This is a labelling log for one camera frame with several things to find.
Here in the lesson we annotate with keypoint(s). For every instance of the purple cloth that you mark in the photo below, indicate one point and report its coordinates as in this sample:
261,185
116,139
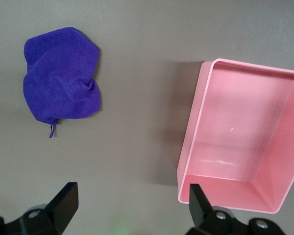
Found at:
61,78

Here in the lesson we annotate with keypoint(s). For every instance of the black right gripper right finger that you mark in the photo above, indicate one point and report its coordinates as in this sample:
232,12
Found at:
201,213

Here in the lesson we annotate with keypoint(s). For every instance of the pink plastic bin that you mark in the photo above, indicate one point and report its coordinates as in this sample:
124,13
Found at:
235,110

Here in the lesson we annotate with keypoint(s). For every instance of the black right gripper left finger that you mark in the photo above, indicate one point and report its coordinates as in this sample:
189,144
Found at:
61,208

